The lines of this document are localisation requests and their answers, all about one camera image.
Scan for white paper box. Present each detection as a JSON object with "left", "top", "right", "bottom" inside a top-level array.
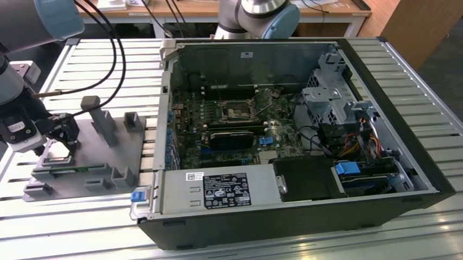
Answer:
[{"left": 98, "top": 0, "right": 147, "bottom": 12}]

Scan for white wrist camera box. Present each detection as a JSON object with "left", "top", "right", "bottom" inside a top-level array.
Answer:
[
  {"left": 0, "top": 113, "right": 48, "bottom": 153},
  {"left": 10, "top": 61, "right": 42, "bottom": 85}
]

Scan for brown wooden cabinet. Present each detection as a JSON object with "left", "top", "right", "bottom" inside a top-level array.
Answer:
[{"left": 357, "top": 0, "right": 463, "bottom": 70}]

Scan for grey plastic parts rack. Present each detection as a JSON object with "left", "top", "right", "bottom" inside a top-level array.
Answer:
[{"left": 22, "top": 95, "right": 148, "bottom": 203}]

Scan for yellow red power wires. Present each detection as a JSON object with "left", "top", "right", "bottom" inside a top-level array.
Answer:
[{"left": 339, "top": 116, "right": 383, "bottom": 158}]

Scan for black open PC case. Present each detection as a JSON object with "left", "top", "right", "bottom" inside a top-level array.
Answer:
[{"left": 130, "top": 37, "right": 458, "bottom": 251}]

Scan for silver metal disk bay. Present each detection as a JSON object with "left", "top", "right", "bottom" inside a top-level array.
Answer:
[{"left": 301, "top": 51, "right": 381, "bottom": 128}]

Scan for wooden desk white frame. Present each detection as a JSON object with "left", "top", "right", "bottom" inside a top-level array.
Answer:
[{"left": 78, "top": 0, "right": 374, "bottom": 38}]

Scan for silver power supply unit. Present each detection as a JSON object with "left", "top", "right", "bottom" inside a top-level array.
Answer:
[{"left": 159, "top": 170, "right": 283, "bottom": 215}]

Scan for green motherboard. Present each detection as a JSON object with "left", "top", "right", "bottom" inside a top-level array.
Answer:
[{"left": 167, "top": 86, "right": 315, "bottom": 170}]

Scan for small silver heatsink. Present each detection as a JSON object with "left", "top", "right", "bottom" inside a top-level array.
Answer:
[{"left": 259, "top": 151, "right": 281, "bottom": 163}]

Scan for silver square CPU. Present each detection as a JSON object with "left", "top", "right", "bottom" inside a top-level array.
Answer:
[{"left": 44, "top": 140, "right": 72, "bottom": 162}]

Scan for thin metal locking lever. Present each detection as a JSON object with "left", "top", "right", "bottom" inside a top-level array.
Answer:
[{"left": 255, "top": 99, "right": 278, "bottom": 116}]

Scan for metal socket cover frame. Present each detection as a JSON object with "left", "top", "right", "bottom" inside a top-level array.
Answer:
[{"left": 251, "top": 87, "right": 282, "bottom": 106}]

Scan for green RAM stick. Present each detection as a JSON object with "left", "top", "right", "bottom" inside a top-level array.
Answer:
[{"left": 50, "top": 165, "right": 107, "bottom": 173}]

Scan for CPU socket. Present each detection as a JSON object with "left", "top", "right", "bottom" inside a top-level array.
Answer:
[{"left": 219, "top": 100, "right": 261, "bottom": 122}]

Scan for blue disk carrier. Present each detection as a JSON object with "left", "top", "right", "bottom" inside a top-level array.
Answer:
[{"left": 334, "top": 161, "right": 362, "bottom": 177}]

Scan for black cable brass plug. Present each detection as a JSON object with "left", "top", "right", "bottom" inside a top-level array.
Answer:
[{"left": 31, "top": 0, "right": 127, "bottom": 99}]

